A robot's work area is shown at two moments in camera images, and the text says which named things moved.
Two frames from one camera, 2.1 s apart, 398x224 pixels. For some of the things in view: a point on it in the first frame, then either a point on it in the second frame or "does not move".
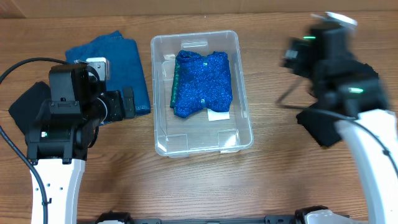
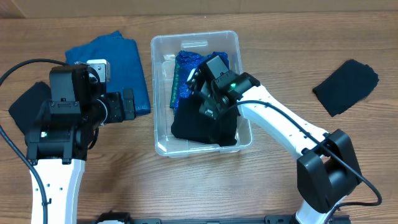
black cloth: [321, 126] to [189, 123]
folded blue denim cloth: [126, 70] does not move
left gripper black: [119, 113] does not move
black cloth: [25, 109] does not move
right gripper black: [292, 57] to [199, 90]
